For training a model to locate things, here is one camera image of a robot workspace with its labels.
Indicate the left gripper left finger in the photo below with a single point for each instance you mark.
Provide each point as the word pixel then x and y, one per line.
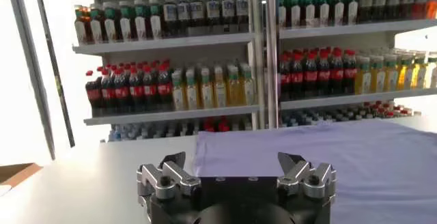
pixel 170 174

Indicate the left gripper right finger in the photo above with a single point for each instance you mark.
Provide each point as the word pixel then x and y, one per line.
pixel 307 179

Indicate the purple printed t-shirt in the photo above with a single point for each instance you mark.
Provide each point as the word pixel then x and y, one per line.
pixel 341 160

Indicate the cola bottle red cap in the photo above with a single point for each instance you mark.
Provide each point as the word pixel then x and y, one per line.
pixel 336 74
pixel 164 88
pixel 150 90
pixel 93 94
pixel 310 76
pixel 106 92
pixel 136 91
pixel 349 72
pixel 121 92
pixel 297 76
pixel 323 75
pixel 285 78

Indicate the grey metal shelf rack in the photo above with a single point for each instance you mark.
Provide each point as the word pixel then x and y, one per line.
pixel 341 29
pixel 164 42

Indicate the green white label tea bottle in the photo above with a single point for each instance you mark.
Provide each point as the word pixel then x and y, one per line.
pixel 125 27
pixel 155 25
pixel 295 13
pixel 140 25
pixel 282 13
pixel 352 11
pixel 323 13
pixel 110 27
pixel 96 29
pixel 309 13
pixel 338 12

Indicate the open cardboard box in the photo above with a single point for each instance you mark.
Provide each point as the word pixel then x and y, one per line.
pixel 17 174

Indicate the black slanted pole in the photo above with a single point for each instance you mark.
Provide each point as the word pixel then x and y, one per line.
pixel 54 68

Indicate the grey window pillar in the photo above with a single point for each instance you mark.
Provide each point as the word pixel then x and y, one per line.
pixel 29 58

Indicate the dark bottle beige label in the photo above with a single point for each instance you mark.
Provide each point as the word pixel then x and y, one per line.
pixel 366 1
pixel 379 0

